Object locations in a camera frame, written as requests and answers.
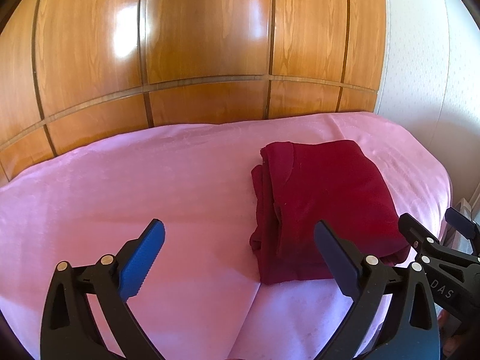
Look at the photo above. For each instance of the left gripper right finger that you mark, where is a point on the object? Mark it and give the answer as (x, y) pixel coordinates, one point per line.
(410, 329)

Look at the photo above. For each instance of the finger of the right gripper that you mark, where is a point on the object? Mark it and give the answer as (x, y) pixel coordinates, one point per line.
(466, 227)
(422, 241)

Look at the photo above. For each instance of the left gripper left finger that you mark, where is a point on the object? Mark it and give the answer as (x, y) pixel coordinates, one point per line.
(68, 327)

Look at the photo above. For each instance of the dark red sweater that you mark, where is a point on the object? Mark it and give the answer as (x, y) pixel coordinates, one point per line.
(298, 185)

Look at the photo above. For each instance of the pink bedspread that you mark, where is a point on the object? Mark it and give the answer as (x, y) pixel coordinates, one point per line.
(202, 299)

